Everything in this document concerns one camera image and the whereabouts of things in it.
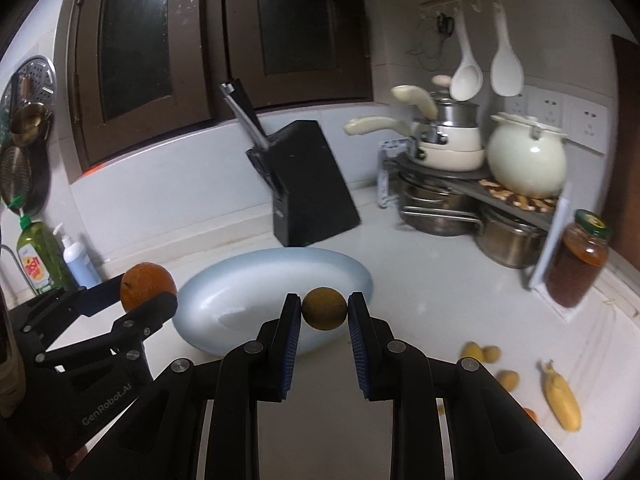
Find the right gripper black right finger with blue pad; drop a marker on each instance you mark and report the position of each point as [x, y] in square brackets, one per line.
[390, 369]

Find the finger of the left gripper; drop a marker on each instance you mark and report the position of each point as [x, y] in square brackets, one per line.
[98, 298]
[130, 331]

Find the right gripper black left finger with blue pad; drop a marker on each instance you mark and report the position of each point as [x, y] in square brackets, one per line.
[261, 370]

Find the orange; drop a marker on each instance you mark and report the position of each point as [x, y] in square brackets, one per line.
[143, 282]

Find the small brown round fruit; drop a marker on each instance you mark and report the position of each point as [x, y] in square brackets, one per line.
[324, 308]

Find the yellow banana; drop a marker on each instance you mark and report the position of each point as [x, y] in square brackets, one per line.
[560, 398]

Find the white blue pump bottle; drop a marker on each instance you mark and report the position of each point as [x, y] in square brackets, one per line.
[77, 259]

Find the green dish soap bottle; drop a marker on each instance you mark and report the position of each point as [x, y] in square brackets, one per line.
[40, 255]

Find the pale blue oval plate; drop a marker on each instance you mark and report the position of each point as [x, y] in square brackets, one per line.
[226, 303]

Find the small yellow fruit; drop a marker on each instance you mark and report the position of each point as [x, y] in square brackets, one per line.
[509, 379]
[472, 350]
[491, 354]

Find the steel pot under shelf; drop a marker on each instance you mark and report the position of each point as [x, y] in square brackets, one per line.
[508, 240]

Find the black knife block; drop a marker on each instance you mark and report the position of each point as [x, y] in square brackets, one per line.
[310, 198]

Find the brass ladle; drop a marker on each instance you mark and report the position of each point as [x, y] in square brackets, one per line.
[31, 123]

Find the patterned trivet mat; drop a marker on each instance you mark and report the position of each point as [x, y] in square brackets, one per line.
[498, 191]

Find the glass jar green lid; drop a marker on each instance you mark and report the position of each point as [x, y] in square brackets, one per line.
[579, 259]

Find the round steel strainer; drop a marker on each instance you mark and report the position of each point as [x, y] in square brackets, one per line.
[33, 82]

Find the cream round ceramic pot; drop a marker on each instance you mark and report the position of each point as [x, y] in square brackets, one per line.
[527, 156]

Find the white hanging spoon left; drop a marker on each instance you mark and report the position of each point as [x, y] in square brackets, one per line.
[468, 77]

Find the white hanging spoon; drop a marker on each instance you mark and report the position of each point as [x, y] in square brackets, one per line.
[468, 77]
[506, 70]

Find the white hanging spoon right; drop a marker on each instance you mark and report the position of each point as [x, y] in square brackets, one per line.
[506, 70]

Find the steel pan with handle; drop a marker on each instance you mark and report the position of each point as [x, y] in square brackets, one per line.
[435, 209]

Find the cream saucepan with handle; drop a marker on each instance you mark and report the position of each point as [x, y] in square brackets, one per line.
[440, 147]

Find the steel handled knife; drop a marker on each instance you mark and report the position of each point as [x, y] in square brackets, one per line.
[239, 102]

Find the steel pot cream handle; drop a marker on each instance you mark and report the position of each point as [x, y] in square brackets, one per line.
[437, 107]

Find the dark window frame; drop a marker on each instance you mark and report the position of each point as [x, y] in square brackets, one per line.
[142, 71]

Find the white wall socket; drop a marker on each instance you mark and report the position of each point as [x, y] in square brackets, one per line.
[586, 123]

